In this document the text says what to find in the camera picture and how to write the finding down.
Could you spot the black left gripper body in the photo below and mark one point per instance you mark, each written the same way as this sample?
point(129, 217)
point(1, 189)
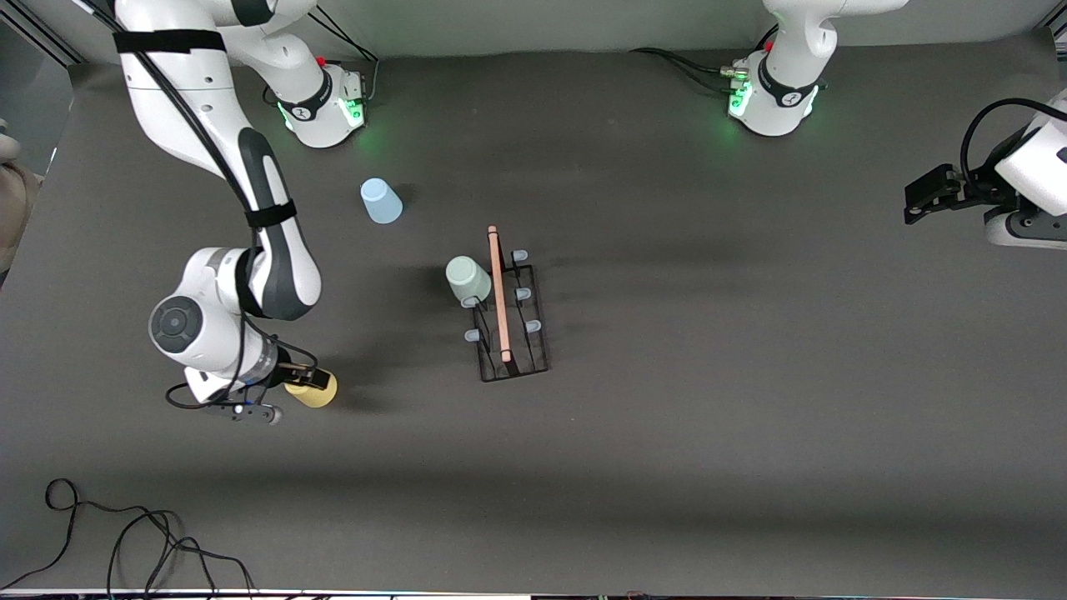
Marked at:
point(972, 191)

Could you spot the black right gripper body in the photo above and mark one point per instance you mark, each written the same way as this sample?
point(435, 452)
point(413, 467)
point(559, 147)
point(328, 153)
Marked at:
point(281, 374)

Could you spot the yellow plastic cup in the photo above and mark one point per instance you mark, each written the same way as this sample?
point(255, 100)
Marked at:
point(317, 396)

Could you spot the pale green plastic cup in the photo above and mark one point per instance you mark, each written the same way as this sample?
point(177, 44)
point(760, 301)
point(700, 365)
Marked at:
point(467, 279)

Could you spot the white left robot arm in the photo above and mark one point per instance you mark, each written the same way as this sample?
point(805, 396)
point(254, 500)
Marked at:
point(783, 50)

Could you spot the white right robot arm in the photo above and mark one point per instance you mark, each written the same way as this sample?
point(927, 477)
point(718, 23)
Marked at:
point(167, 92)

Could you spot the light blue plastic cup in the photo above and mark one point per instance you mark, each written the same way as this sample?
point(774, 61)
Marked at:
point(381, 202)

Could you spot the person in beige clothing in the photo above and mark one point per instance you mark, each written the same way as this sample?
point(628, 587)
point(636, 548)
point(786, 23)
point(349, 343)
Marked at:
point(15, 208)

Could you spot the dark grey table mat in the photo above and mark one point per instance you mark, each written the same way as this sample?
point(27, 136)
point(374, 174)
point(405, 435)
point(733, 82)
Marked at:
point(667, 458)

